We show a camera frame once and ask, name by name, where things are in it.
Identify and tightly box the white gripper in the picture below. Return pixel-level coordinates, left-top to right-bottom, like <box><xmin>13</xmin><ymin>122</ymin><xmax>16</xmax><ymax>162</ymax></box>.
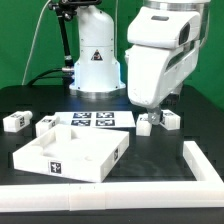
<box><xmin>126</xmin><ymin>41</ymin><xmax>200</xmax><ymax>125</ymax></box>

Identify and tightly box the white square table top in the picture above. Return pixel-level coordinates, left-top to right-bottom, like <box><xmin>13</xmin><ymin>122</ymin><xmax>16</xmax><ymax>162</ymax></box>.
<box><xmin>13</xmin><ymin>124</ymin><xmax>129</xmax><ymax>183</ymax></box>

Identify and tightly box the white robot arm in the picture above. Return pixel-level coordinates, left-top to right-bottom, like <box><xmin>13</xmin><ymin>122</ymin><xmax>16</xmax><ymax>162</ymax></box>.
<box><xmin>70</xmin><ymin>0</ymin><xmax>211</xmax><ymax>125</ymax></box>

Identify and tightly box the white sheet with markers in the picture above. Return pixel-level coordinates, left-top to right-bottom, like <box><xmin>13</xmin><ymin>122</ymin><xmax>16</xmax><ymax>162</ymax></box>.
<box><xmin>55</xmin><ymin>111</ymin><xmax>135</xmax><ymax>128</ymax></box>

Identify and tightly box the white L-shaped fence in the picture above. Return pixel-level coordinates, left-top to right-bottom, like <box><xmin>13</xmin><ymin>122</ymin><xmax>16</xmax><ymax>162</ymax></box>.
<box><xmin>0</xmin><ymin>141</ymin><xmax>224</xmax><ymax>213</ymax></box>

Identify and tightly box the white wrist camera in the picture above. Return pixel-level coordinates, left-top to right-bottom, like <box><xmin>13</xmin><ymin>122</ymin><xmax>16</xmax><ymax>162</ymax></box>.
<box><xmin>127</xmin><ymin>7</ymin><xmax>200</xmax><ymax>49</ymax></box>

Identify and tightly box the black cable bundle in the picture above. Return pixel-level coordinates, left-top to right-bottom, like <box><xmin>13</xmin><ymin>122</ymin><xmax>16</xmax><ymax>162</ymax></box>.
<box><xmin>27</xmin><ymin>66</ymin><xmax>75</xmax><ymax>88</ymax></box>

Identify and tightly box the white cable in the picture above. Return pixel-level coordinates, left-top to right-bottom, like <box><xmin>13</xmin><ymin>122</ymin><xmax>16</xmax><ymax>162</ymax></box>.
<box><xmin>21</xmin><ymin>0</ymin><xmax>54</xmax><ymax>86</ymax></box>

